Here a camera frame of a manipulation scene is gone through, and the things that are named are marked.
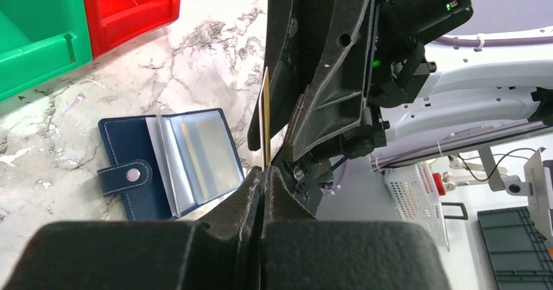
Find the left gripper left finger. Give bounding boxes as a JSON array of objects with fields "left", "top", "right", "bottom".
[{"left": 5, "top": 167, "right": 262, "bottom": 289}]

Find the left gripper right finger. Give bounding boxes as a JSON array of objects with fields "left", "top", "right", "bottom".
[{"left": 260, "top": 167, "right": 450, "bottom": 289}]

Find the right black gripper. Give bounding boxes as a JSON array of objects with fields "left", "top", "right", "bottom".
[{"left": 262, "top": 0, "right": 473, "bottom": 162}]

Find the navy blue card holder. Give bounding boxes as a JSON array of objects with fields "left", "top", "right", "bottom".
[{"left": 97, "top": 108, "right": 245, "bottom": 221}]

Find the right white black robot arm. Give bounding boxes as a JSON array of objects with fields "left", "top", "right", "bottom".
[{"left": 264, "top": 0, "right": 552, "bottom": 167}]

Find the red bin with gold card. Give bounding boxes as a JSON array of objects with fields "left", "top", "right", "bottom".
[{"left": 83, "top": 0, "right": 181, "bottom": 59}]

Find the white perforated box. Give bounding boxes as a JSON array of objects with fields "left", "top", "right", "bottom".
[{"left": 383, "top": 162, "right": 449, "bottom": 250}]

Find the dark green plastic crate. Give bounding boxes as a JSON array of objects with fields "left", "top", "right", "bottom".
[{"left": 477, "top": 207, "right": 552, "bottom": 290}]

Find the green plastic bin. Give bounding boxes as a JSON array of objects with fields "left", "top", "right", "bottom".
[{"left": 1, "top": 0, "right": 92, "bottom": 100}]

